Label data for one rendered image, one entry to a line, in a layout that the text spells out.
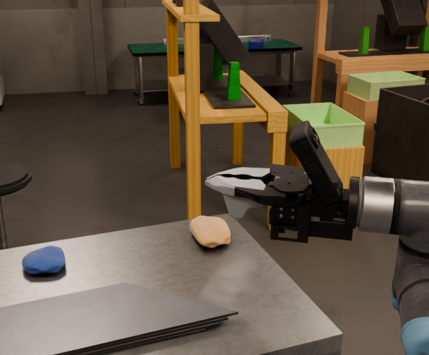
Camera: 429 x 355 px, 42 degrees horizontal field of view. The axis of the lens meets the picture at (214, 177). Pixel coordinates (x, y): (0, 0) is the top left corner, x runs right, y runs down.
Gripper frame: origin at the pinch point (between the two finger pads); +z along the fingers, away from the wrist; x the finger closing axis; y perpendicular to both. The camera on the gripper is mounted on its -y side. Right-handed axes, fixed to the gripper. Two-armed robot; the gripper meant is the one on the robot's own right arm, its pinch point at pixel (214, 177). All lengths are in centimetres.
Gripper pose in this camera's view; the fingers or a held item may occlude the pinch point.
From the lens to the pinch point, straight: 79.5
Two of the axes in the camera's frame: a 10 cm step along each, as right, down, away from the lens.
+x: 2.3, -4.8, 8.5
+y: 0.3, 8.7, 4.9
